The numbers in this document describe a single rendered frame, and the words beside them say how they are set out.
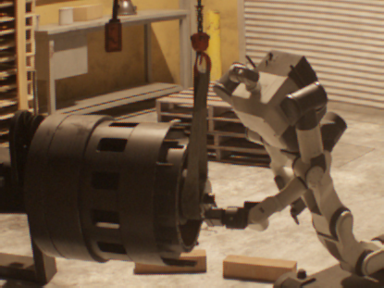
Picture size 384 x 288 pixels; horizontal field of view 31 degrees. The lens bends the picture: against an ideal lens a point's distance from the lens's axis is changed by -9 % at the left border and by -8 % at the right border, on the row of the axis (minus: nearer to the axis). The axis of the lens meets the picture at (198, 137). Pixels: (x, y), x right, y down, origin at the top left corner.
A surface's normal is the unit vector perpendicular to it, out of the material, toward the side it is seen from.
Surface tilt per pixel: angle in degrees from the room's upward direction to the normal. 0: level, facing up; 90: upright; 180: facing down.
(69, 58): 90
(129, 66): 90
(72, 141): 35
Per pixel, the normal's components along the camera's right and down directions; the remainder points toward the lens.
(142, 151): -0.17, -0.61
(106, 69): 0.76, 0.14
